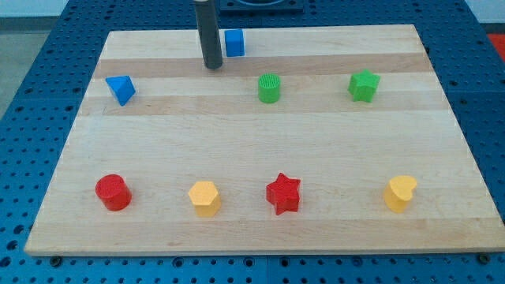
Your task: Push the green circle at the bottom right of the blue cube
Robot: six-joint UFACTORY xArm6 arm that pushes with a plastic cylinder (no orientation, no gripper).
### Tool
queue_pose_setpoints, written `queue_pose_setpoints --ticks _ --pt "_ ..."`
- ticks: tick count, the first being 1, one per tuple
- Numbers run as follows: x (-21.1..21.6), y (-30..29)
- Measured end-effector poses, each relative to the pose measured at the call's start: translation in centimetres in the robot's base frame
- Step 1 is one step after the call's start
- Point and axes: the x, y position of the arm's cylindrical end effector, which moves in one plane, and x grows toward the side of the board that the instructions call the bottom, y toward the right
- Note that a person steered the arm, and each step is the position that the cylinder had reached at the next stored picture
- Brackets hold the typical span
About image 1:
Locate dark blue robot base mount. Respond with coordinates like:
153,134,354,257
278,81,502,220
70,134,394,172
217,0,306,13

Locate red cylinder block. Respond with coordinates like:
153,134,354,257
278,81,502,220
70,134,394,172
95,174,133,211

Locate yellow hexagon block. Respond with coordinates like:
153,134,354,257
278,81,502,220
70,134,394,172
188,181,221,218

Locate blue cube block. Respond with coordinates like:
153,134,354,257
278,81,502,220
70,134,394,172
224,29,245,58

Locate light wooden board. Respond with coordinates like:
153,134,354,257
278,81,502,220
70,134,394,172
24,24,504,256

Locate green cylinder block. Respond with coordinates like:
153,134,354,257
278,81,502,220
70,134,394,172
258,73,281,103

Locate yellow heart block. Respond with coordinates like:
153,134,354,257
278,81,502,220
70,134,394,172
383,175,417,213

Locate blue triangular prism block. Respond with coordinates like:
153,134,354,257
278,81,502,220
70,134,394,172
105,76,136,107

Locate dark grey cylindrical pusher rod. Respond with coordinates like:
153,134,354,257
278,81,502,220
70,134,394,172
193,0,223,70

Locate red star block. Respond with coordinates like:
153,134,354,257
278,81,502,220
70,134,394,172
266,173,301,215

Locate green star block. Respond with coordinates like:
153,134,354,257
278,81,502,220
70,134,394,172
348,69,381,103

